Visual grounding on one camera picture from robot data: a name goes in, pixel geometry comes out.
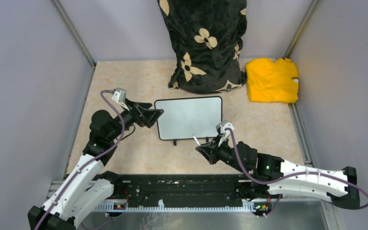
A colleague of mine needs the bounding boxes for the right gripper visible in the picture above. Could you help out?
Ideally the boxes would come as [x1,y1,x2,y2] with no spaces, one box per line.
[197,133,249,174]

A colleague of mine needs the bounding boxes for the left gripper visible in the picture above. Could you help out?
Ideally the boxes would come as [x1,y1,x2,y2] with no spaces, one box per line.
[107,98,164,141]

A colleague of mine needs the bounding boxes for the white marker pen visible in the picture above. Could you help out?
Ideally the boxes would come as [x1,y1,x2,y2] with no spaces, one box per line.
[193,135,201,146]

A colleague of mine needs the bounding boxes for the small whiteboard black frame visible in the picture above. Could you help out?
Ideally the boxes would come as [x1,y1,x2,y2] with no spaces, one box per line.
[154,96,223,141]

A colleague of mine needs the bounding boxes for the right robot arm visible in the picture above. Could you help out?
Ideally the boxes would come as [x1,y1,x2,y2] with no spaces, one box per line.
[195,138,360,210]

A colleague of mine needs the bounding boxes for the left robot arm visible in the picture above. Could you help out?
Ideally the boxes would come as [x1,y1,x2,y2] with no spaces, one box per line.
[27,99,164,230]

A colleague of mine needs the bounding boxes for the folded yellow garment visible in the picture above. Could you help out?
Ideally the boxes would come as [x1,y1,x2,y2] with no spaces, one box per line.
[245,58,299,104]

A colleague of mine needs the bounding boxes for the black floral blanket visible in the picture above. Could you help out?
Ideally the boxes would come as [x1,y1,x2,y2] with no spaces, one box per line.
[157,0,247,94]

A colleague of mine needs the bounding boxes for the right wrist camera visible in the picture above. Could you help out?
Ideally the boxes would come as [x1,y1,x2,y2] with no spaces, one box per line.
[216,120,235,147]

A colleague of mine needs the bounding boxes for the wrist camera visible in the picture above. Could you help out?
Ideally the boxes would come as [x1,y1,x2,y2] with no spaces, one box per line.
[111,88,129,111]
[216,120,235,147]

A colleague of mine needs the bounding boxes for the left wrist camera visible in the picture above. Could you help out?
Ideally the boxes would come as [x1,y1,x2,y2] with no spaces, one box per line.
[111,88,129,111]

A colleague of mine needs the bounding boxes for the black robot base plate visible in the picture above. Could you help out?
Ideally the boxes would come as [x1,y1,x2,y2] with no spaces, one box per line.
[85,171,316,218]

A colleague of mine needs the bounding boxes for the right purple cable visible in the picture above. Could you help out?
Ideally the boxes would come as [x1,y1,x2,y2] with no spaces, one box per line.
[227,126,368,218]

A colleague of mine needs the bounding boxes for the aluminium rail frame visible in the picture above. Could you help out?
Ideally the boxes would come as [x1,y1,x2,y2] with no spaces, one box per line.
[46,177,335,213]

